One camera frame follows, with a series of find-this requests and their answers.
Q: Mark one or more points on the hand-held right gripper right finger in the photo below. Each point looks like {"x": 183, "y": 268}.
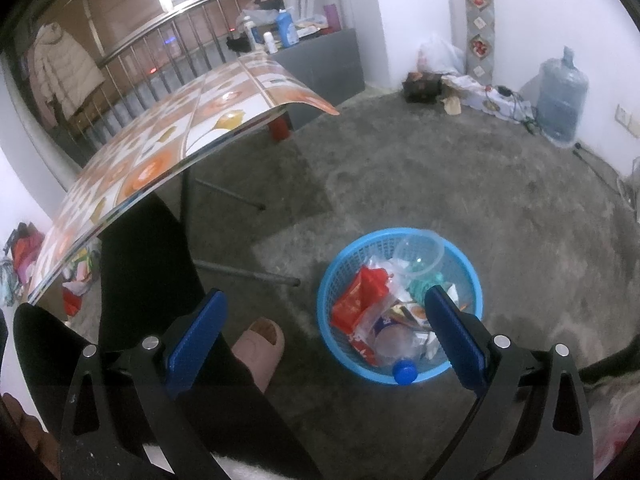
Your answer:
{"x": 457, "y": 342}

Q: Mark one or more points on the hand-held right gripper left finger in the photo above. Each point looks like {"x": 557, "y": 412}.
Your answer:
{"x": 197, "y": 342}

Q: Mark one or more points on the yellow biscuit packet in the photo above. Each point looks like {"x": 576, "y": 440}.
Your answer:
{"x": 410, "y": 312}

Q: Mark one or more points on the clear cola bottle blue label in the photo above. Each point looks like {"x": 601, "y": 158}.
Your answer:
{"x": 405, "y": 372}

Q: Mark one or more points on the blue plastic mesh basket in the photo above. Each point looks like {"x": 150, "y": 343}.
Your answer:
{"x": 457, "y": 265}

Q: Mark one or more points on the clear plastic cup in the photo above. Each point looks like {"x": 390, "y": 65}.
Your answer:
{"x": 417, "y": 255}

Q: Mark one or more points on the red white paper bag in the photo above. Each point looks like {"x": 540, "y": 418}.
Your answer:
{"x": 357, "y": 300}

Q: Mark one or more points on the person's left hand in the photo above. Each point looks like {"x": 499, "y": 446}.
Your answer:
{"x": 30, "y": 440}

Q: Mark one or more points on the pink slipper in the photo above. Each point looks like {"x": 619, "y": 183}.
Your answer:
{"x": 260, "y": 355}

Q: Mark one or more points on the red gift bag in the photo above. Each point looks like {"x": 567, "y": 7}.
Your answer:
{"x": 72, "y": 302}

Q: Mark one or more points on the pink fleece blanket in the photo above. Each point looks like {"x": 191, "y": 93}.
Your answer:
{"x": 617, "y": 425}

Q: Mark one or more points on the pink orange cloth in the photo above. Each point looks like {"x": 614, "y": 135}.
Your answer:
{"x": 27, "y": 252}

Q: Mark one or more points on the red table leg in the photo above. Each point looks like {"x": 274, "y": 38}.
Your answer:
{"x": 279, "y": 130}

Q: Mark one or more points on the brown paper scrap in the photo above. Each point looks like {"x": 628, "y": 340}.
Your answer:
{"x": 452, "y": 105}

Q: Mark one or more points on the white cloth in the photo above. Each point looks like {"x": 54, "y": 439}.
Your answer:
{"x": 500, "y": 107}

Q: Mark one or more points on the white power strip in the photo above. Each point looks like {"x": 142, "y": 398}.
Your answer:
{"x": 495, "y": 92}

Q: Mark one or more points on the dark box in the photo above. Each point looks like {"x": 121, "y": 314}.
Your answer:
{"x": 422, "y": 87}

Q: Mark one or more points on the large blue water jug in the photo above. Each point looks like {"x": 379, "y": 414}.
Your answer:
{"x": 562, "y": 100}

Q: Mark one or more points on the white plastic bag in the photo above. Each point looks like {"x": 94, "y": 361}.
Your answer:
{"x": 440, "y": 57}

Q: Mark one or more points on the dark cloth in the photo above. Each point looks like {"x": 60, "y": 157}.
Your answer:
{"x": 237, "y": 45}

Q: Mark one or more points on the grey cabinet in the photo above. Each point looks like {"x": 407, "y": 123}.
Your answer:
{"x": 330, "y": 70}

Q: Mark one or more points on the beige hanging coat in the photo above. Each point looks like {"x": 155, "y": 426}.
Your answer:
{"x": 65, "y": 70}

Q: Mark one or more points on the small white bottle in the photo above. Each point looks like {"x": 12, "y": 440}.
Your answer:
{"x": 270, "y": 42}

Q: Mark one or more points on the stainless steel railing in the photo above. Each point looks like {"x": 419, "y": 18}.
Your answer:
{"x": 145, "y": 32}

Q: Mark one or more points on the grey floral patterned board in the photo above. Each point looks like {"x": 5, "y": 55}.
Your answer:
{"x": 480, "y": 25}

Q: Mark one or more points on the blue detergent bottle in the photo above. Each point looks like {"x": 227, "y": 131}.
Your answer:
{"x": 288, "y": 30}

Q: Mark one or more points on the metal table frame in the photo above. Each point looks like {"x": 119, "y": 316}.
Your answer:
{"x": 240, "y": 271}

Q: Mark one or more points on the white wall socket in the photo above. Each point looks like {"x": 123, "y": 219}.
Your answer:
{"x": 624, "y": 115}

